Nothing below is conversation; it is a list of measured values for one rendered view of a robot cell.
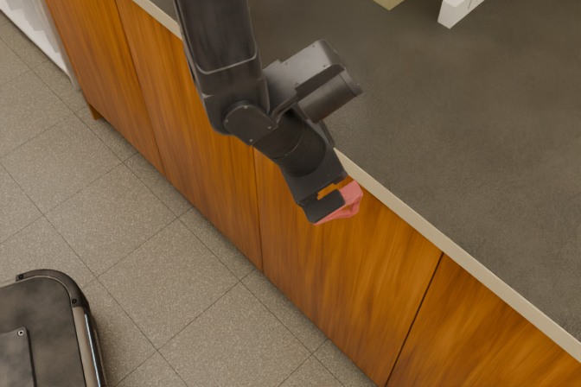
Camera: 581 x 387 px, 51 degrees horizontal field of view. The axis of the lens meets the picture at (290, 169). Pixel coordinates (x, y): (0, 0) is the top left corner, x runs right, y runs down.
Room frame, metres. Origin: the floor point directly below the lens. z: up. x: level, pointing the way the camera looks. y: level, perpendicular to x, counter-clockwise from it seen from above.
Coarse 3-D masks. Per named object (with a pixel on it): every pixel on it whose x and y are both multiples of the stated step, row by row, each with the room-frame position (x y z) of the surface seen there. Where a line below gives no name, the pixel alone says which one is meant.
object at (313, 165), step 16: (304, 128) 0.41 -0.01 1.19; (320, 128) 0.44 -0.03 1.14; (304, 144) 0.39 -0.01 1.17; (320, 144) 0.41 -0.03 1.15; (272, 160) 0.39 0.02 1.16; (288, 160) 0.38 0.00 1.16; (304, 160) 0.39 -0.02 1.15; (320, 160) 0.40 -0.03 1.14; (336, 160) 0.40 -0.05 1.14; (288, 176) 0.40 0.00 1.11; (304, 176) 0.39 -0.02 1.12; (320, 176) 0.39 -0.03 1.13; (336, 176) 0.38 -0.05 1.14; (304, 192) 0.37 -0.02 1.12
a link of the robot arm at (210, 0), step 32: (192, 0) 0.36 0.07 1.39; (224, 0) 0.37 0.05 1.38; (192, 32) 0.36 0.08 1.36; (224, 32) 0.37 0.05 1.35; (192, 64) 0.37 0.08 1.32; (224, 64) 0.36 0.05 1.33; (256, 64) 0.37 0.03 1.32; (224, 96) 0.36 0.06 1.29; (256, 96) 0.37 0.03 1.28; (224, 128) 0.36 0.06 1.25
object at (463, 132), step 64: (256, 0) 0.92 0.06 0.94; (320, 0) 0.92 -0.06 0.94; (512, 0) 0.92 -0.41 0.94; (576, 0) 0.92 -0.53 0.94; (384, 64) 0.75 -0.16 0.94; (448, 64) 0.75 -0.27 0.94; (512, 64) 0.75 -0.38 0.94; (576, 64) 0.75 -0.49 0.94; (384, 128) 0.61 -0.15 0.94; (448, 128) 0.61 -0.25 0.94; (512, 128) 0.61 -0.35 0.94; (576, 128) 0.61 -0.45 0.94; (384, 192) 0.50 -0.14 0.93; (448, 192) 0.49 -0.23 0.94; (512, 192) 0.49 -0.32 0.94; (576, 192) 0.49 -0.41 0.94; (512, 256) 0.39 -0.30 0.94; (576, 256) 0.39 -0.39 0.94; (576, 320) 0.29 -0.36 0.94
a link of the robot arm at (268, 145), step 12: (288, 108) 0.39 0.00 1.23; (276, 120) 0.39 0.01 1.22; (288, 120) 0.39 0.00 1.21; (300, 120) 0.41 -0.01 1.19; (276, 132) 0.38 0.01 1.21; (288, 132) 0.39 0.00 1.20; (300, 132) 0.40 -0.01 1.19; (252, 144) 0.38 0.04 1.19; (264, 144) 0.38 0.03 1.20; (276, 144) 0.38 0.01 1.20; (288, 144) 0.38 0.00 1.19; (276, 156) 0.38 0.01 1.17
